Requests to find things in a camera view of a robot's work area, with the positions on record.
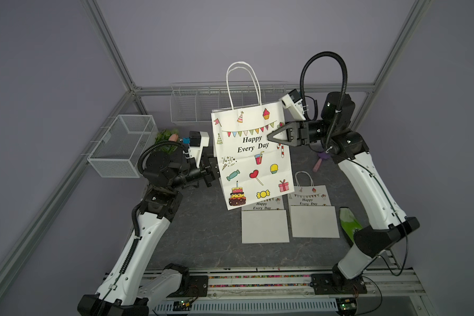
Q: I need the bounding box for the small white party paper bag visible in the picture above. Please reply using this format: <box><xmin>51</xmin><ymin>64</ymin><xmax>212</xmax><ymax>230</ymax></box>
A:
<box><xmin>241</xmin><ymin>196</ymin><xmax>290</xmax><ymax>244</ymax></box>

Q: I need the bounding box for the large white party paper bag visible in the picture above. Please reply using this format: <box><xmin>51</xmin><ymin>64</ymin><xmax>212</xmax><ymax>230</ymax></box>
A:
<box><xmin>288</xmin><ymin>171</ymin><xmax>340</xmax><ymax>239</ymax></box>

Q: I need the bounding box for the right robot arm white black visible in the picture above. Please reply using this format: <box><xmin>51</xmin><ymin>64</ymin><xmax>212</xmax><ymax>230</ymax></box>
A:
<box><xmin>267</xmin><ymin>51</ymin><xmax>420</xmax><ymax>288</ymax></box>

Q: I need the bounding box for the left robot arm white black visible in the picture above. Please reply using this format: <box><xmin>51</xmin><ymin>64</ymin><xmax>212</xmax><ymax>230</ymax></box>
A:
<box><xmin>77</xmin><ymin>132</ymin><xmax>220</xmax><ymax>315</ymax></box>

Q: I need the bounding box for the pink purple toy rake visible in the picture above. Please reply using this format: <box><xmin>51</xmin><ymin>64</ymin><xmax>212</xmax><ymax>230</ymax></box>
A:
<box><xmin>312</xmin><ymin>151</ymin><xmax>330</xmax><ymax>172</ymax></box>

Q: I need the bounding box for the potted plant with pink flower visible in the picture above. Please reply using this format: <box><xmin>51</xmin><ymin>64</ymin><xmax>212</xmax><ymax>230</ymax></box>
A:
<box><xmin>155</xmin><ymin>129</ymin><xmax>179</xmax><ymax>154</ymax></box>

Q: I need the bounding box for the green black work glove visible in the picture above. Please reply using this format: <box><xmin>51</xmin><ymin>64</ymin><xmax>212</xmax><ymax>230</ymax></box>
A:
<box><xmin>339</xmin><ymin>208</ymin><xmax>363</xmax><ymax>246</ymax></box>

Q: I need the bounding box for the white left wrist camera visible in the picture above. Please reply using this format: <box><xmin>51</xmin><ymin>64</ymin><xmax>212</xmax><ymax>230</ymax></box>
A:
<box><xmin>182</xmin><ymin>131</ymin><xmax>210</xmax><ymax>168</ymax></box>

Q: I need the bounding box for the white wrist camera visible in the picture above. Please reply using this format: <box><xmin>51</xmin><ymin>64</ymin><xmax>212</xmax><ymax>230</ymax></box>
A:
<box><xmin>182</xmin><ymin>131</ymin><xmax>210</xmax><ymax>168</ymax></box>
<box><xmin>279</xmin><ymin>89</ymin><xmax>319</xmax><ymax>121</ymax></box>

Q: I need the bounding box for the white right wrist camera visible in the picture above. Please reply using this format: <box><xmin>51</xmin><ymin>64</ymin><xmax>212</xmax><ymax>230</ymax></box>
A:
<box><xmin>279</xmin><ymin>89</ymin><xmax>319</xmax><ymax>121</ymax></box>

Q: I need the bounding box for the white wire wall shelf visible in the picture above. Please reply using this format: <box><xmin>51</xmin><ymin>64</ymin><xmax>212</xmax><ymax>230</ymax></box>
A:
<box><xmin>170</xmin><ymin>81</ymin><xmax>288</xmax><ymax>124</ymax></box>

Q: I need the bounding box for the white wire side basket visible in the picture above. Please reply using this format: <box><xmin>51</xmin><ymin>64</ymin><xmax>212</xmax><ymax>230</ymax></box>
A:
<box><xmin>87</xmin><ymin>115</ymin><xmax>158</xmax><ymax>179</ymax></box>

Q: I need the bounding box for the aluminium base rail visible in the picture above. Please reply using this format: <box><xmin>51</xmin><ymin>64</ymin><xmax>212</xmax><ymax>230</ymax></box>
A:
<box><xmin>90</xmin><ymin>267</ymin><xmax>423</xmax><ymax>316</ymax></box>

